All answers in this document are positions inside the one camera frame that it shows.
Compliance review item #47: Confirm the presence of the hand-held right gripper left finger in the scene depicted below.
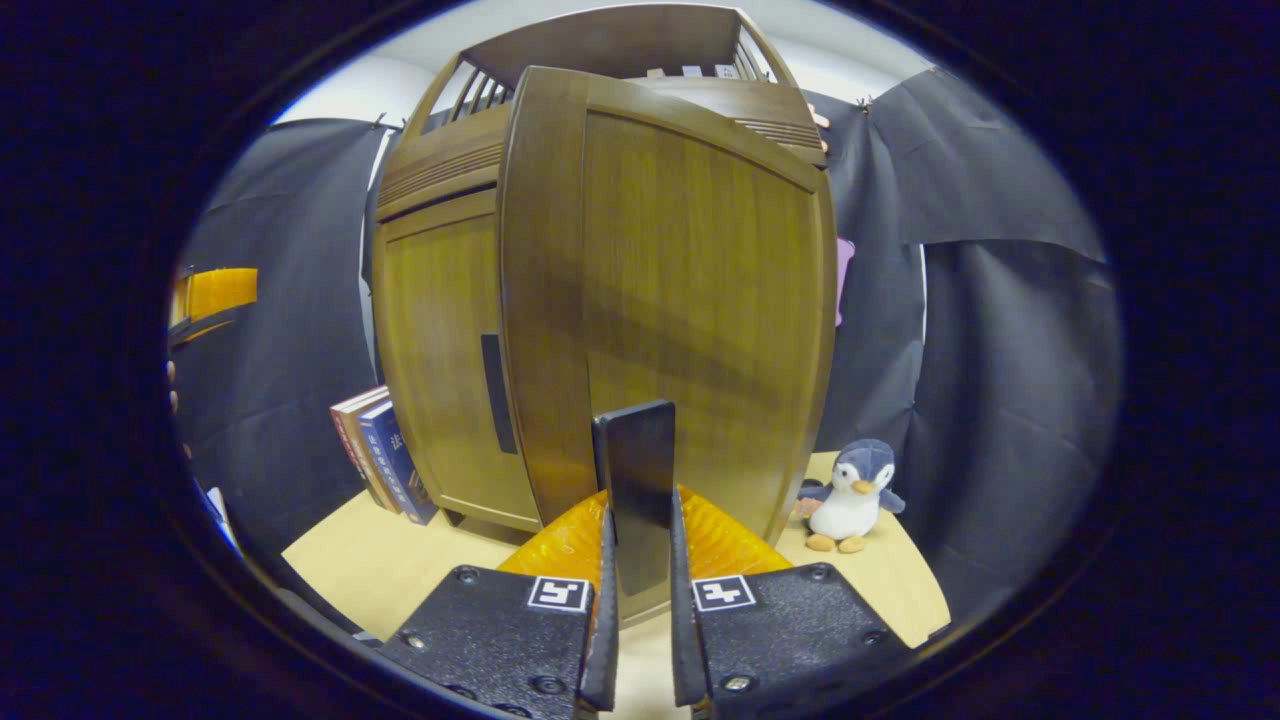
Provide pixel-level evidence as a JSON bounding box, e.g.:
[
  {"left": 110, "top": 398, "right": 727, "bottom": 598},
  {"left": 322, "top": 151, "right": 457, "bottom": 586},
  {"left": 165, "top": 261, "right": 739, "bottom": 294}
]
[{"left": 375, "top": 490, "right": 621, "bottom": 720}]

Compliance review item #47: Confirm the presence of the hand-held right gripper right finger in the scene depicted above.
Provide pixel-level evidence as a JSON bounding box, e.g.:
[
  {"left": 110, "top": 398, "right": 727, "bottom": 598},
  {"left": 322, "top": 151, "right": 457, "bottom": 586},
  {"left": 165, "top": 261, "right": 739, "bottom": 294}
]
[{"left": 668, "top": 485, "right": 916, "bottom": 720}]

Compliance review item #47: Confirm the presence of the wooden double-door shoe cabinet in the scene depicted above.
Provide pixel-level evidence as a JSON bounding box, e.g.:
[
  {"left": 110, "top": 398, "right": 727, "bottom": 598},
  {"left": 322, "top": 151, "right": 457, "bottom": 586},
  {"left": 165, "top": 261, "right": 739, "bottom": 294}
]
[{"left": 370, "top": 3, "right": 839, "bottom": 533}]

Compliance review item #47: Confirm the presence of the red spine book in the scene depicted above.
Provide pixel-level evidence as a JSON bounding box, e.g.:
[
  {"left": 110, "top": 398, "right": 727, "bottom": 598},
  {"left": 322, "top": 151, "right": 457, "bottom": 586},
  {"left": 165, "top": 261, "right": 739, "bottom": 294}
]
[{"left": 330, "top": 385, "right": 391, "bottom": 501}]

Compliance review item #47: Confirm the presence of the penguin plush toy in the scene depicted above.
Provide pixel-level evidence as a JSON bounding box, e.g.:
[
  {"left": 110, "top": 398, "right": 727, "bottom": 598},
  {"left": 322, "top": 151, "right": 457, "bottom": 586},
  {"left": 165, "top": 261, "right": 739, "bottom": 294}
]
[{"left": 797, "top": 438, "right": 907, "bottom": 554}]

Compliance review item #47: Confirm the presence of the blue hardcover book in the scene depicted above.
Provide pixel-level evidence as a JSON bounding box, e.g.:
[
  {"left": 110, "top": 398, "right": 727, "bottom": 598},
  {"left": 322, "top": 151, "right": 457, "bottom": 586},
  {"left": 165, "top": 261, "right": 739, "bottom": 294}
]
[{"left": 358, "top": 400, "right": 441, "bottom": 526}]

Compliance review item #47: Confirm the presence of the black backdrop cloth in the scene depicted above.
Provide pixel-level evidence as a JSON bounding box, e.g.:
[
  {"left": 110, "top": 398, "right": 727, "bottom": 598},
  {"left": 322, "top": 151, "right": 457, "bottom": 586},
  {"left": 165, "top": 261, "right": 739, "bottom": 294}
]
[{"left": 170, "top": 68, "right": 1123, "bottom": 626}]

